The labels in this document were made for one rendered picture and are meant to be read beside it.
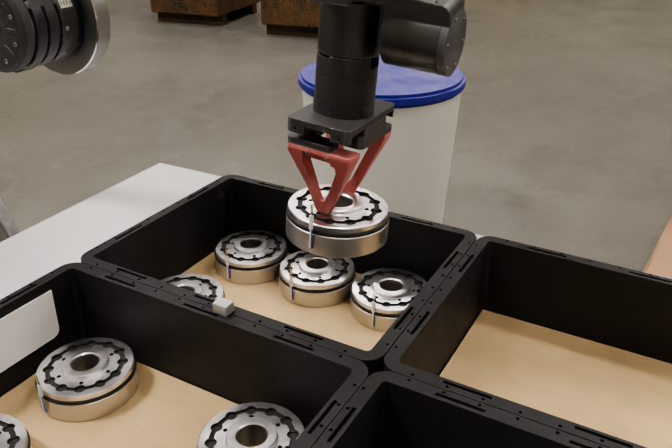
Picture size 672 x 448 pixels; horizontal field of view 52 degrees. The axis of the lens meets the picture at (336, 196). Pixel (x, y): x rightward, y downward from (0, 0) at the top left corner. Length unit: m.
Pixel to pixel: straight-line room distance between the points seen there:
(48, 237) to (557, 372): 1.00
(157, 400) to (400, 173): 1.64
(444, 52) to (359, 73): 0.08
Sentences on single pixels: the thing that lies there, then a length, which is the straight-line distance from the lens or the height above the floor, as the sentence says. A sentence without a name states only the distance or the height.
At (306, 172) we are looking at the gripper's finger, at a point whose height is 1.09.
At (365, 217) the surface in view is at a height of 1.04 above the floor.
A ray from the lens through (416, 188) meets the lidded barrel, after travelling 2.37.
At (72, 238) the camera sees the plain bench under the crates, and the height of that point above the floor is 0.70.
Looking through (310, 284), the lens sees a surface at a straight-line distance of 0.90.
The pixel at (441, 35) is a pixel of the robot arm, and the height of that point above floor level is 1.22.
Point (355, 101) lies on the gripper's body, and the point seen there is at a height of 1.16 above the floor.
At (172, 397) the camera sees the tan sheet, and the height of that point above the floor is 0.83.
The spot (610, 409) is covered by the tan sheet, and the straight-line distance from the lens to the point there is 0.82.
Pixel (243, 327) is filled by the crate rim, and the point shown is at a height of 0.93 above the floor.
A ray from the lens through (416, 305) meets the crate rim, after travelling 0.75.
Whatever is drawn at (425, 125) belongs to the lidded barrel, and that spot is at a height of 0.60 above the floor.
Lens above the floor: 1.34
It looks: 25 degrees down
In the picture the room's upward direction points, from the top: straight up
